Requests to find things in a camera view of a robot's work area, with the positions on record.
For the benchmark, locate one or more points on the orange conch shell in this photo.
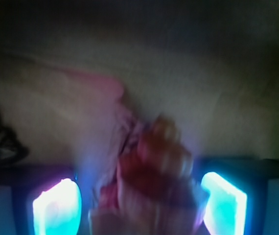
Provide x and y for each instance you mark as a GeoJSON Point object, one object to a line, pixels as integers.
{"type": "Point", "coordinates": [149, 190]}

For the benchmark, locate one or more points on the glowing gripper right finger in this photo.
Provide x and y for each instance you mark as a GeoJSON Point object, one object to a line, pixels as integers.
{"type": "Point", "coordinates": [238, 194]}

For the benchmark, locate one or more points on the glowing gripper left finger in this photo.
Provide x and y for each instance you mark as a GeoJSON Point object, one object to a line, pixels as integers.
{"type": "Point", "coordinates": [46, 201]}

